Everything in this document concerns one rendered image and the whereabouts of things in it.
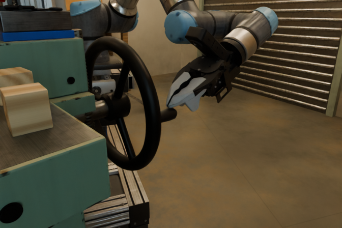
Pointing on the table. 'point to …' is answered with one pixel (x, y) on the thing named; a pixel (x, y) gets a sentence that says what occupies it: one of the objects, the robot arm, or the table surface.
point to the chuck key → (18, 7)
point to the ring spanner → (48, 9)
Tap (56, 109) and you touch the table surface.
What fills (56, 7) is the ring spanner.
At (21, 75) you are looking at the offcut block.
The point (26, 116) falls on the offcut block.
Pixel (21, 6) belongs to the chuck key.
